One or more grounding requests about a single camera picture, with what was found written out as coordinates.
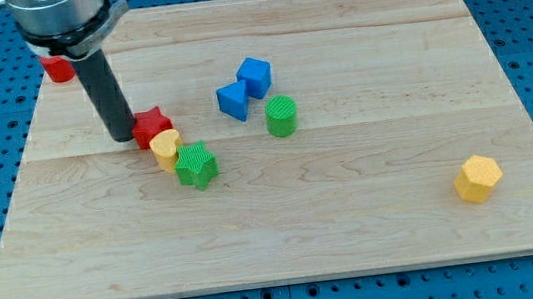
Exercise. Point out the blue triangle block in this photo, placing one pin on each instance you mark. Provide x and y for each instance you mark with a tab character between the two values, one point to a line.
233	100

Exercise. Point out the green star block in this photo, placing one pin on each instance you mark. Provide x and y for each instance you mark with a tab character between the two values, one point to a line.
196	165

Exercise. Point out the red star block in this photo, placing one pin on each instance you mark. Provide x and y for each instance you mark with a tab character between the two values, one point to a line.
148	125

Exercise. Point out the yellow heart block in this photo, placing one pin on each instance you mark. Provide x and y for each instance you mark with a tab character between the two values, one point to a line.
164	147

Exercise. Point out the yellow hexagon block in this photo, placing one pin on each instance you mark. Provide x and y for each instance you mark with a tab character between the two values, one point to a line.
477	178

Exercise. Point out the green cylinder block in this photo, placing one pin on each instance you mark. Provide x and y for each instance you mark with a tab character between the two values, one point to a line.
281	116

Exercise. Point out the wooden board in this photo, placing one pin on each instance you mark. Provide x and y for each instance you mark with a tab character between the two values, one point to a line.
392	97

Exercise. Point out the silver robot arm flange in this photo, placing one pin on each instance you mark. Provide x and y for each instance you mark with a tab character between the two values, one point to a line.
70	29

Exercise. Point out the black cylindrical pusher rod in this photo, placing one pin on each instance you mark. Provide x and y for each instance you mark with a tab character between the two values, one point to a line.
102	88

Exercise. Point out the blue cube block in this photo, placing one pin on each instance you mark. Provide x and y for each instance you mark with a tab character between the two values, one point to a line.
257	75

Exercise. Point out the red block behind arm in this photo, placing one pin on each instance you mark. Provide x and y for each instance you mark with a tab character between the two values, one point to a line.
58	69

